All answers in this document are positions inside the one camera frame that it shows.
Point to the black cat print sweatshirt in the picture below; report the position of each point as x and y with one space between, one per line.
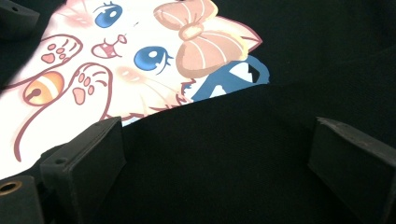
218 155

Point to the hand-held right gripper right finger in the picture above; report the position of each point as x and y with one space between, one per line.
358 168

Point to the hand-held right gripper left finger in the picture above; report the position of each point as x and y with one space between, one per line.
87 165

